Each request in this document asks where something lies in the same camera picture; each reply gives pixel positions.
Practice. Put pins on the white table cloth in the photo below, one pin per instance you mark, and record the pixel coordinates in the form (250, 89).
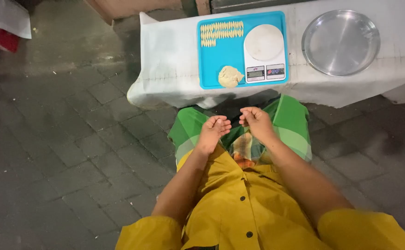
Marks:
(167, 69)

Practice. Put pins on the brown wooden furniture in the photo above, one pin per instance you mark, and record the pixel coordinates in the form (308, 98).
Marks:
(133, 7)

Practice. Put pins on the rows of shaped dough pieces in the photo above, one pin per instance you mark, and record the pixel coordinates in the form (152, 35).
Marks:
(220, 33)

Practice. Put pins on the person's left hand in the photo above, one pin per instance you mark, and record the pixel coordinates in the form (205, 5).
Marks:
(210, 135)

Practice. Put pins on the person's right hand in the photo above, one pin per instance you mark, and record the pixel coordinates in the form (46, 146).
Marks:
(258, 123)

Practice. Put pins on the round steel plate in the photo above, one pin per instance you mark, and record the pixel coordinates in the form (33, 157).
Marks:
(341, 43)

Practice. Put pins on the blue plastic tray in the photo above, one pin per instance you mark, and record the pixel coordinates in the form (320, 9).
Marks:
(223, 57)

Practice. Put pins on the green checked sarong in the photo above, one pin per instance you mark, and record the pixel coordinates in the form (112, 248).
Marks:
(289, 121)

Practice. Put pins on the yellow button shirt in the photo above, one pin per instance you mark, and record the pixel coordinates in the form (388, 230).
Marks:
(244, 211)

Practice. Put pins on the person's right fingers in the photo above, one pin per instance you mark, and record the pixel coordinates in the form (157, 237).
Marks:
(246, 116)

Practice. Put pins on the white digital kitchen scale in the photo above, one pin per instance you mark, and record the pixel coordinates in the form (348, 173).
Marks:
(264, 52)

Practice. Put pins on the lump of dough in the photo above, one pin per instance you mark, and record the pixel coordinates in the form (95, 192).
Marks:
(229, 77)

